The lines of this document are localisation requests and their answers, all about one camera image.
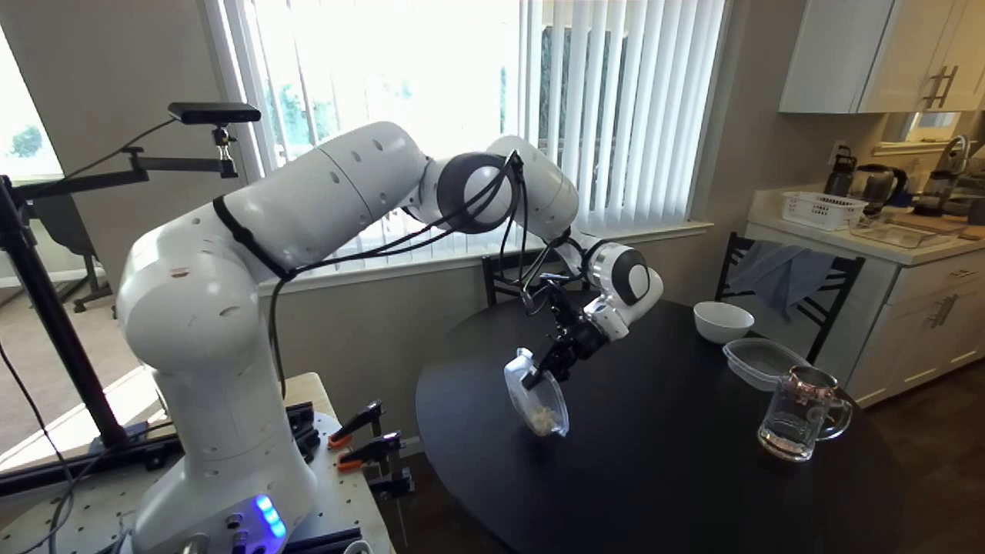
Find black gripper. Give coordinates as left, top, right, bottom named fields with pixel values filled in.
left=525, top=292, right=629, bottom=391

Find clear plastic bowl with food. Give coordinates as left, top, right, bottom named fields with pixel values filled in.
left=502, top=348, right=570, bottom=439

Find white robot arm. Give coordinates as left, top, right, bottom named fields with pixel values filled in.
left=117, top=125, right=665, bottom=554

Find white ceramic bowl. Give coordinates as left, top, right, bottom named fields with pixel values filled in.
left=694, top=303, right=755, bottom=345

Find black chair near window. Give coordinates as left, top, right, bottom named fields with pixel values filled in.
left=482, top=250, right=588, bottom=311

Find round black table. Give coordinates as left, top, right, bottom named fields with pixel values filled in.
left=415, top=303, right=902, bottom=554

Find grey cloth on chair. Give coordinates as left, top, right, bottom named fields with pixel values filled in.
left=730, top=243, right=831, bottom=316

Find clear glass mug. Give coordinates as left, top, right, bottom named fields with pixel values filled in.
left=758, top=367, right=855, bottom=464

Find white vertical window blinds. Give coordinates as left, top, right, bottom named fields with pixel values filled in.
left=211, top=0, right=730, bottom=234

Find white dish basket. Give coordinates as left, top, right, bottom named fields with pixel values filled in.
left=783, top=191, right=866, bottom=231

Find white upper cabinet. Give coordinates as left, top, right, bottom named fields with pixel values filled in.
left=780, top=0, right=985, bottom=113

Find orange handled clamp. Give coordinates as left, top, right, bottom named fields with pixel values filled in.
left=337, top=431, right=403, bottom=470
left=331, top=402, right=383, bottom=451

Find black camera on stand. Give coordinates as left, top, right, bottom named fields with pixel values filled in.
left=0, top=98, right=264, bottom=211

